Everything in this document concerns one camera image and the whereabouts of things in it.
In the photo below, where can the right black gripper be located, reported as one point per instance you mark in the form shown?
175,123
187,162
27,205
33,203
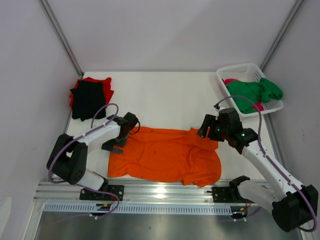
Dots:
208,126

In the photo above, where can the orange t shirt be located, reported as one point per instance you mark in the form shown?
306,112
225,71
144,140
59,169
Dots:
168,155

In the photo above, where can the white slotted cable duct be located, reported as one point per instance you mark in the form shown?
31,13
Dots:
132,208

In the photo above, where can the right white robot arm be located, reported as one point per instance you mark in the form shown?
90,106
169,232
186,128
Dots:
290,202

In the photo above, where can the white plastic basket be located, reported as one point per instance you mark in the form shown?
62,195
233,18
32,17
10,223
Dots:
246,72

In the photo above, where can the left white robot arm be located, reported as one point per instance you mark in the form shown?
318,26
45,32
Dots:
68,159

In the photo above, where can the green t shirt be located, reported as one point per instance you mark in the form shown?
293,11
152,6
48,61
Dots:
270,91

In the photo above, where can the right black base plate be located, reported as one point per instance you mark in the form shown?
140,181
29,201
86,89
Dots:
230,193

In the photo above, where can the red folded t shirt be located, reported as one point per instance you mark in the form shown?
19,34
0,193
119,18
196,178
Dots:
108,92

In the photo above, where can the aluminium mounting rail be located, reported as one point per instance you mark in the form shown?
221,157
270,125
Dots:
136,191

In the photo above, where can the pink t shirt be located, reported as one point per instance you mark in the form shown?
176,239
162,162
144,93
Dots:
251,91

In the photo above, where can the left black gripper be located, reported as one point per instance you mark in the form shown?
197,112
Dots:
109,146

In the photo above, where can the black folded t shirt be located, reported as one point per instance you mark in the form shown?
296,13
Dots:
88,98

